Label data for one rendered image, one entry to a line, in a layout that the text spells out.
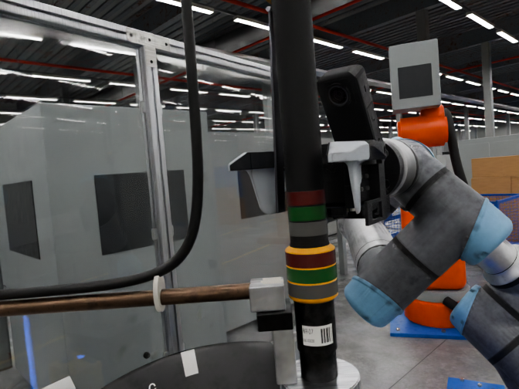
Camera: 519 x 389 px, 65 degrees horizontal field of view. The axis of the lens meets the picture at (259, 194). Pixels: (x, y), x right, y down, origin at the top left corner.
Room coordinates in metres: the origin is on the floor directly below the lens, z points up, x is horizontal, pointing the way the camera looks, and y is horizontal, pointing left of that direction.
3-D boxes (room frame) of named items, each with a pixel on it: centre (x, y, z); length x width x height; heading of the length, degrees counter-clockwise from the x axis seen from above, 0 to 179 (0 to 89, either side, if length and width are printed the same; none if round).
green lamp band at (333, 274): (0.35, -0.04, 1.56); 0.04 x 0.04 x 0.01
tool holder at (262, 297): (0.35, -0.03, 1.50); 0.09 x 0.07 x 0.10; 88
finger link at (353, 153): (0.33, -0.08, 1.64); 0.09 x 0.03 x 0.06; 165
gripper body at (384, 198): (0.44, -0.10, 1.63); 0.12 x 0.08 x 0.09; 143
